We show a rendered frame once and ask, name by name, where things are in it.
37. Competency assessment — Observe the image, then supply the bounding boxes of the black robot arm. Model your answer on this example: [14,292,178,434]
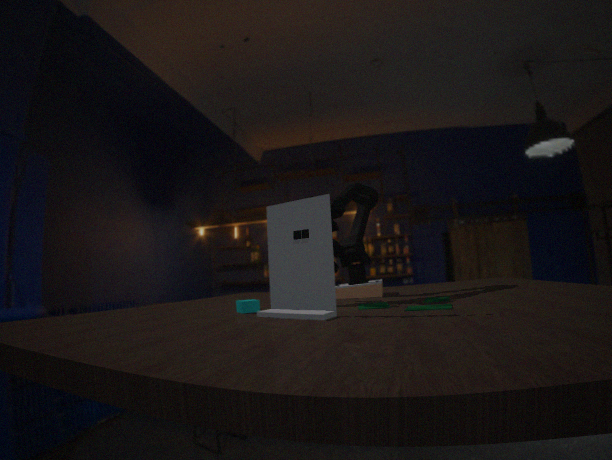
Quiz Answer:
[330,183,378,285]

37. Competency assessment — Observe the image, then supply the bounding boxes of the small teal block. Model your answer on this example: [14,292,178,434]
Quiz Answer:
[236,299,260,314]

